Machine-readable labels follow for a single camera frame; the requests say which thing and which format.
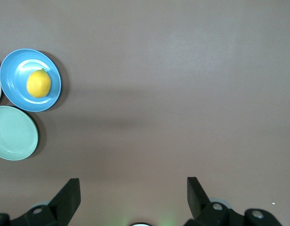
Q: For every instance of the yellow lemon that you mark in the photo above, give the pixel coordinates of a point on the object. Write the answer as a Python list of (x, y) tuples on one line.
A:
[(38, 83)]

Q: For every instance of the mint green plate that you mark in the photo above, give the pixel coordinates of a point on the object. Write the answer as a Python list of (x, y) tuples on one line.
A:
[(13, 133)]

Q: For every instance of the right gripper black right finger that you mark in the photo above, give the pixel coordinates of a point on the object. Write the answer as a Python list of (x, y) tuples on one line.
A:
[(201, 202)]

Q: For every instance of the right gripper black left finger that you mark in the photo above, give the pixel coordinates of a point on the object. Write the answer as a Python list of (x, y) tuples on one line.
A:
[(62, 204)]

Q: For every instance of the blue plate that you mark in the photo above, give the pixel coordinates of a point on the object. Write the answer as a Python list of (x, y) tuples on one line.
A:
[(29, 80)]

